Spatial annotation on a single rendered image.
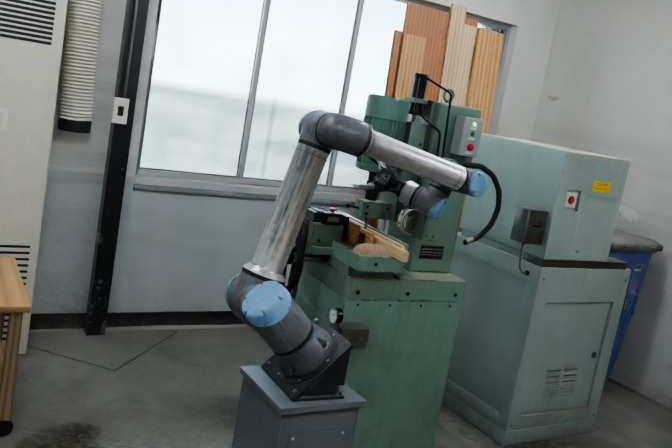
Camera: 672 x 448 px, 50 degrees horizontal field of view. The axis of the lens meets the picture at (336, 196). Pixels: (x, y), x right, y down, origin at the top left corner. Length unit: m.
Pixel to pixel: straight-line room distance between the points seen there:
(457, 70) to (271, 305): 2.96
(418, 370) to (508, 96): 2.66
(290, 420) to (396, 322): 0.86
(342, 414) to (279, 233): 0.60
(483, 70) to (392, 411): 2.57
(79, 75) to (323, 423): 2.10
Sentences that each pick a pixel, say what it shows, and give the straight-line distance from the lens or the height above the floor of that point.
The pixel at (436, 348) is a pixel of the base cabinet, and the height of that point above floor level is 0.50.
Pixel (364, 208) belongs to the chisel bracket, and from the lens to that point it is 2.96.
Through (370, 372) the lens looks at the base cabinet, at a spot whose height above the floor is 0.40.
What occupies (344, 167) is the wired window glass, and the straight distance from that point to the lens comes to 4.59.
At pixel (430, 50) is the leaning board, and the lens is 4.67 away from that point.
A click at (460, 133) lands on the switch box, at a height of 1.41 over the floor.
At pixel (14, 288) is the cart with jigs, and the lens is 3.08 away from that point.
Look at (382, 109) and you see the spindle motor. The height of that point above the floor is 1.45.
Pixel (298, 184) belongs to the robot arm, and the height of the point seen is 1.17.
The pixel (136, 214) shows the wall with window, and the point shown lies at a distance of 4.03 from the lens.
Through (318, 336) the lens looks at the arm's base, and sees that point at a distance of 2.29.
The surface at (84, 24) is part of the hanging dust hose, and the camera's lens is 3.66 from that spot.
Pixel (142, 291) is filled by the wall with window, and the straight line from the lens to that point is 4.17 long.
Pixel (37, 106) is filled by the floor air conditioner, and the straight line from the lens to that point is 3.53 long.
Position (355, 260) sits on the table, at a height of 0.87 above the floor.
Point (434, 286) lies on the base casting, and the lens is 3.02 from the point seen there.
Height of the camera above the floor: 1.49
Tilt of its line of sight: 8 degrees down
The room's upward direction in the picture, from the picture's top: 10 degrees clockwise
